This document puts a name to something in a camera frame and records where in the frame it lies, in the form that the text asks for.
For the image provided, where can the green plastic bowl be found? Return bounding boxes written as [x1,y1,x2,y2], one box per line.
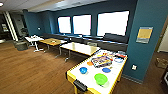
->
[93,73,109,87]

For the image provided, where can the light wooden long table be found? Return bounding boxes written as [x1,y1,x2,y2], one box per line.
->
[59,41,101,63]

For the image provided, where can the orange plastic plate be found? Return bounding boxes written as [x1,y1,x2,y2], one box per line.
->
[86,60,95,67]

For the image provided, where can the colourful board game box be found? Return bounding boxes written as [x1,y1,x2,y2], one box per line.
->
[90,54,114,68]

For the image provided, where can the blue plastic bowl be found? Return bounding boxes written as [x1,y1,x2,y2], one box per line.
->
[78,66,89,75]

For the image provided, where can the bright window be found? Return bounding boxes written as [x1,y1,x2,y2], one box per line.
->
[96,10,130,38]
[57,15,72,34]
[72,13,92,36]

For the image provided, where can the dark wooden table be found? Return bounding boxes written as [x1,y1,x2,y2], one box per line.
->
[39,38,68,52]

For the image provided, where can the white folding table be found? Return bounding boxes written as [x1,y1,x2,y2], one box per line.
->
[24,35,44,53]

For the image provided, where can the dark round bin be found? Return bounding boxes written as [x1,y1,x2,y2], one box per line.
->
[13,39,30,52]

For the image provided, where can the brown cardboard box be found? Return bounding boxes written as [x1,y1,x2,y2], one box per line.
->
[155,58,168,70]

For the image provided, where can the dark wall bench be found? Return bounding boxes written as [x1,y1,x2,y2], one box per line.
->
[41,32,129,53]

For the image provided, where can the white wall outlet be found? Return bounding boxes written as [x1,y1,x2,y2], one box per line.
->
[131,64,138,71]

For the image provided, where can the yellow wall sign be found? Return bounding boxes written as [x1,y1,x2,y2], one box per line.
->
[136,26,154,44]

